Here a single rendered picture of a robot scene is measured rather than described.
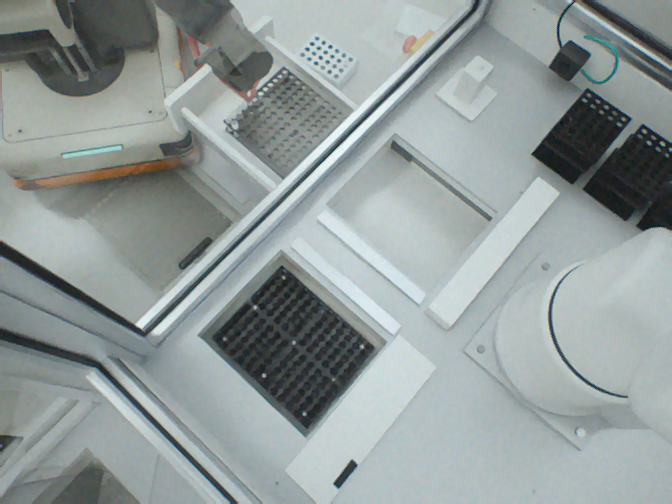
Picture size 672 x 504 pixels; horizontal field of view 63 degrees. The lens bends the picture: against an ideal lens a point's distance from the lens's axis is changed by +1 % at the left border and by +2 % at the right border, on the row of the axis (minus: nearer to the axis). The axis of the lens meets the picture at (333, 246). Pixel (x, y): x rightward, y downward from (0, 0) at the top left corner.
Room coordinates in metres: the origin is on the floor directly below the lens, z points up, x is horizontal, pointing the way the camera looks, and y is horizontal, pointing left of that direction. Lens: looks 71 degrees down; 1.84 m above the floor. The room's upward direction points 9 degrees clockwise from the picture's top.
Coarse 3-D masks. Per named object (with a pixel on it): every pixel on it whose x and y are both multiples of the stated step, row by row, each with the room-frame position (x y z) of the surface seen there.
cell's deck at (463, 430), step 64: (448, 64) 0.73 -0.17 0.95; (512, 64) 0.75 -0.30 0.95; (384, 128) 0.56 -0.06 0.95; (448, 128) 0.58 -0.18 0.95; (512, 128) 0.60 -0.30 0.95; (320, 192) 0.41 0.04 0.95; (512, 192) 0.47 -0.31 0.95; (576, 192) 0.49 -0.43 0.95; (256, 256) 0.27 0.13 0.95; (384, 256) 0.31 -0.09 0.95; (512, 256) 0.34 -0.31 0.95; (576, 256) 0.36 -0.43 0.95; (192, 320) 0.15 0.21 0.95; (192, 384) 0.05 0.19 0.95; (448, 384) 0.11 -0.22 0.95; (256, 448) -0.03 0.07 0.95; (384, 448) 0.00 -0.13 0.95; (448, 448) 0.01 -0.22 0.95; (512, 448) 0.03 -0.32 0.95; (640, 448) 0.06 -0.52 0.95
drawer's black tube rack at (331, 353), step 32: (288, 288) 0.23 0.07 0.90; (256, 320) 0.17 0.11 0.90; (288, 320) 0.18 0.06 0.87; (320, 320) 0.19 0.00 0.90; (256, 352) 0.12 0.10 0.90; (288, 352) 0.12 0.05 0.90; (320, 352) 0.13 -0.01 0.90; (352, 352) 0.14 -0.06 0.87; (288, 384) 0.07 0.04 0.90; (320, 384) 0.08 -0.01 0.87
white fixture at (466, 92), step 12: (480, 60) 0.66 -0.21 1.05; (468, 72) 0.65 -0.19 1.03; (480, 72) 0.65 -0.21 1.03; (444, 84) 0.67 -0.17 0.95; (456, 84) 0.68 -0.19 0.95; (468, 84) 0.64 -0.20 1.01; (480, 84) 0.64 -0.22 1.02; (444, 96) 0.64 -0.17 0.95; (456, 96) 0.65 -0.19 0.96; (468, 96) 0.63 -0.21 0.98; (480, 96) 0.66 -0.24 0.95; (492, 96) 0.66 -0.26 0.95; (456, 108) 0.62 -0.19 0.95; (468, 108) 0.63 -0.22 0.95; (480, 108) 0.63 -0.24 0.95; (468, 120) 0.60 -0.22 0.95
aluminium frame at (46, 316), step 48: (480, 0) 0.82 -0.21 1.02; (624, 48) 0.71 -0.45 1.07; (288, 192) 0.38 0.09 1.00; (240, 240) 0.28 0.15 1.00; (0, 288) 0.08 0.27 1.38; (48, 288) 0.09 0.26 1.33; (192, 288) 0.19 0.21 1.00; (0, 336) 0.04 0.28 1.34; (48, 336) 0.06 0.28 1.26; (96, 336) 0.07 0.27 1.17; (144, 336) 0.10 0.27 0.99; (144, 384) 0.03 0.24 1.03; (192, 432) -0.02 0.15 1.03; (240, 480) -0.07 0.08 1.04
